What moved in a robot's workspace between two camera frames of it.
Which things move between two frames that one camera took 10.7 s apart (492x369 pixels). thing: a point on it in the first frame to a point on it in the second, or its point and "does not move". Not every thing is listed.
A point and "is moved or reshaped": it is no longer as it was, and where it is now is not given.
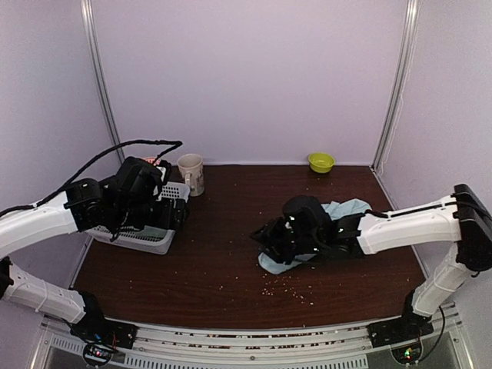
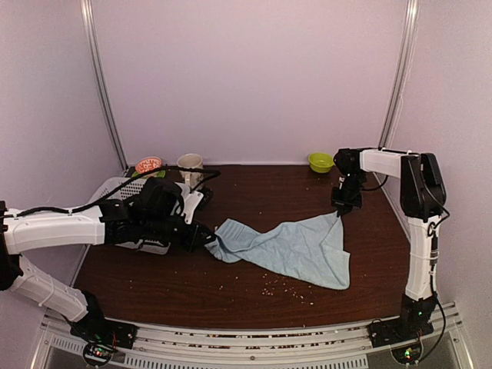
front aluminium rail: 320,347 does not move
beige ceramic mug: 191,164 does not move
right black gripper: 270,236 to 337,201
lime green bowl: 321,162 does not move
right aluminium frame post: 403,67 does not move
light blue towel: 334,211 is moved or reshaped
